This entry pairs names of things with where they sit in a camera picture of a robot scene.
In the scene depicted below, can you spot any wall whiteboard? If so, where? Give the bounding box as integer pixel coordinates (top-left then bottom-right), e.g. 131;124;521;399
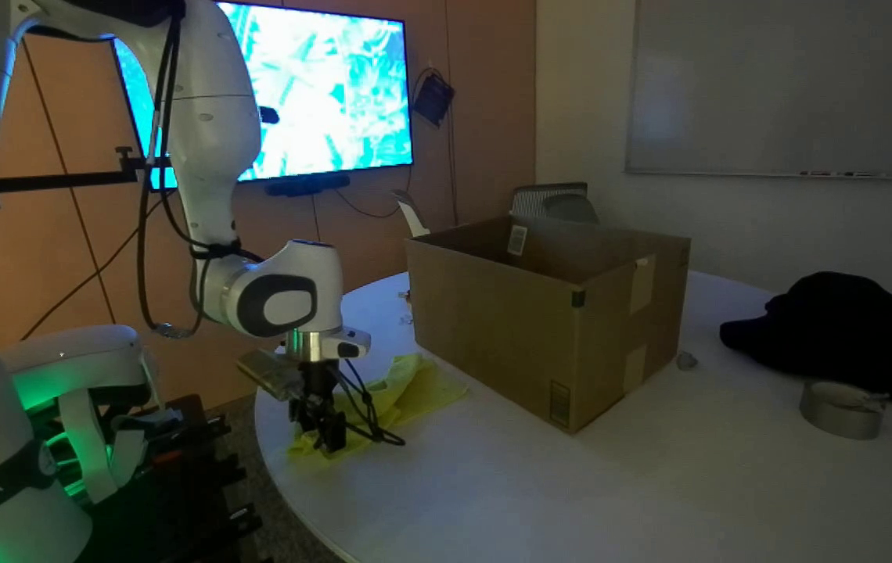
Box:
625;0;892;187

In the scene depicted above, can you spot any grey chair backrest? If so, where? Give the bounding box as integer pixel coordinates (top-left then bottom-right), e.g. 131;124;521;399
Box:
506;182;602;230

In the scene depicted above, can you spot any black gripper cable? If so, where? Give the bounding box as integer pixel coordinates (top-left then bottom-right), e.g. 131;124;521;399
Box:
336;355;411;451

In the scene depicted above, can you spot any wall mounted TV screen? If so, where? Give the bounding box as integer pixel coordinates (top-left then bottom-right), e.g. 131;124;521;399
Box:
112;0;417;196

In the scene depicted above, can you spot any grey tape roll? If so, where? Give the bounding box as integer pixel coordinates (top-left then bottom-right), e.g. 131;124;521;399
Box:
798;379;892;444

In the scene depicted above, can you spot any black cloth bundle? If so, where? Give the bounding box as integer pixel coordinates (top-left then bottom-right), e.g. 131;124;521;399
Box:
718;269;892;420

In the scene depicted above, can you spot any open cardboard box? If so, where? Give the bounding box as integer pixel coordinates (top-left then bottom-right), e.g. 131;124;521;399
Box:
395;192;694;439

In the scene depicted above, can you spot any black bar under TV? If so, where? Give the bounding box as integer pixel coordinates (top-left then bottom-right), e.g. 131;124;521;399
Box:
264;168;353;201

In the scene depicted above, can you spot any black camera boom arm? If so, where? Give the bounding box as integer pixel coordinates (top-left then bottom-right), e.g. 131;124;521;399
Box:
0;143;180;203

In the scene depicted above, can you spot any yellow microfiber towel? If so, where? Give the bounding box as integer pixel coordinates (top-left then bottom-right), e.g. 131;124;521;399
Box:
286;349;469;475

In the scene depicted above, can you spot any small black wall device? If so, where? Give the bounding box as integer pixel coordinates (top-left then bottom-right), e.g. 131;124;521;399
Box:
411;69;461;127

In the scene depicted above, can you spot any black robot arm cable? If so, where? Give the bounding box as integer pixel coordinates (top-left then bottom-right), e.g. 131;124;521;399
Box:
136;9;260;345

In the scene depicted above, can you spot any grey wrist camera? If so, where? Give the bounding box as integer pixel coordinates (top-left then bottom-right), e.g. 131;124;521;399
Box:
235;348;306;405

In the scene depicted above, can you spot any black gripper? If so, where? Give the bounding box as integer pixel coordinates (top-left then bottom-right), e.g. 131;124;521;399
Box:
287;355;360;457

